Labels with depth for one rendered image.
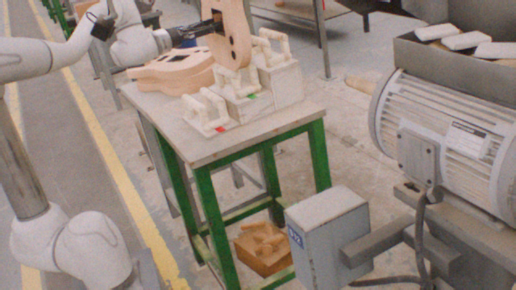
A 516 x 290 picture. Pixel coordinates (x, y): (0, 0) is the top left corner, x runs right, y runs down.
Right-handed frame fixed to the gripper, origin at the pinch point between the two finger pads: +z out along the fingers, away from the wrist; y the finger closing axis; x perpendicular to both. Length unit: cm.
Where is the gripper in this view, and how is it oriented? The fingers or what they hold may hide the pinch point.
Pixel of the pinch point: (217, 22)
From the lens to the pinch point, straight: 190.4
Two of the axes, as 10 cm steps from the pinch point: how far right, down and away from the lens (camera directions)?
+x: -1.9, -8.7, -4.6
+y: 4.9, 3.3, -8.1
